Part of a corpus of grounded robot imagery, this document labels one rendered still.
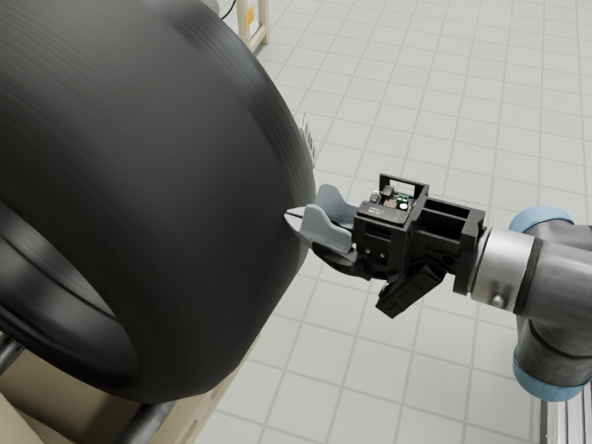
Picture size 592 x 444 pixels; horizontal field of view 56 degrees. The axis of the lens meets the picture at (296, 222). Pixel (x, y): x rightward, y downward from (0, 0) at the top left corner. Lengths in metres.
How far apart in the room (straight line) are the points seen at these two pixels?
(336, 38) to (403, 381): 2.23
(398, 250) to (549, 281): 0.13
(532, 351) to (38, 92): 0.51
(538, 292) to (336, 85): 2.65
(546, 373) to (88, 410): 0.74
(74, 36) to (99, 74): 0.04
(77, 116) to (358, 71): 2.80
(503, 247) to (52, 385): 0.82
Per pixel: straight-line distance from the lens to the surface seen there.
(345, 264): 0.57
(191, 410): 0.94
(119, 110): 0.51
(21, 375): 1.13
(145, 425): 0.89
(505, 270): 0.53
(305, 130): 0.67
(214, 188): 0.53
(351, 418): 1.87
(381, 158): 2.65
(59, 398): 1.08
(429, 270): 0.56
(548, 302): 0.53
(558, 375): 0.62
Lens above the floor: 1.72
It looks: 48 degrees down
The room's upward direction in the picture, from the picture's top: straight up
